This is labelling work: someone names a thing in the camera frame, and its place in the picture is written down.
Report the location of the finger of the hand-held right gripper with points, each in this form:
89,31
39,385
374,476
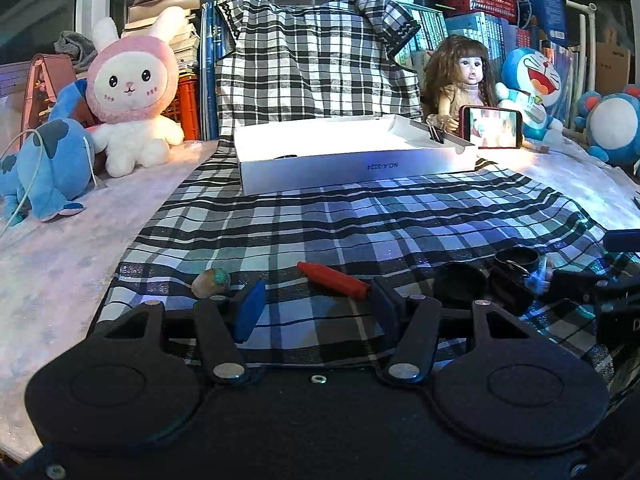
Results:
622,241
575,288

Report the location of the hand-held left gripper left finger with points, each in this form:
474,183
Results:
250,310

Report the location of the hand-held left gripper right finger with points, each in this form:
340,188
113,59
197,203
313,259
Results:
386,305

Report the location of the brown acorn with green cap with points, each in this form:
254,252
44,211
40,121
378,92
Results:
210,284

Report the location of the white cardboard box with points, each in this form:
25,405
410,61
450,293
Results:
310,170

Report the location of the black binder clip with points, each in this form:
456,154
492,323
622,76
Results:
434,132

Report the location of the black round lid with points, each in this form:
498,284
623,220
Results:
460,285

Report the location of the black white plaid cloth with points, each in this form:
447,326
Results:
310,220

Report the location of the blue round-eared plush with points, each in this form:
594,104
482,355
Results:
615,125

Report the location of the red-cased smartphone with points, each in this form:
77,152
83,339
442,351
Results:
492,127

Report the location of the brown cardboard sheet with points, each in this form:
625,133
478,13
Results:
612,65

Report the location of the blue cat plush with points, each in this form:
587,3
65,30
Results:
535,72

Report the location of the white pipe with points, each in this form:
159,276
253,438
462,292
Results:
589,50

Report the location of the red plastic crate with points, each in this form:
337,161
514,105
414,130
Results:
187,105

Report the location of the long-haired doll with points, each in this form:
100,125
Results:
470,70

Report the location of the blue cardboard box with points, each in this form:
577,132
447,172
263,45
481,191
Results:
547,10

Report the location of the blue spotted plush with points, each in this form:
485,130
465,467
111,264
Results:
45,170

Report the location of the blue book bundle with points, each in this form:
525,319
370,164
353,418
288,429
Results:
210,60

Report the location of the pink hooded bunny plush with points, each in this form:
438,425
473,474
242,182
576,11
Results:
132,85

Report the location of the stack of white books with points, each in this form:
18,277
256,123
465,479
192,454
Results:
187,40

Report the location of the row of books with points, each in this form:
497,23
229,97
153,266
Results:
430,30

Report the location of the red plastic basket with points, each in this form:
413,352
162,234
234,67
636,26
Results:
475,0

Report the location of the pink bag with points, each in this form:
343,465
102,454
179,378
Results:
45,85

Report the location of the grey cloth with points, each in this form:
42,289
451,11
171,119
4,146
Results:
75,45

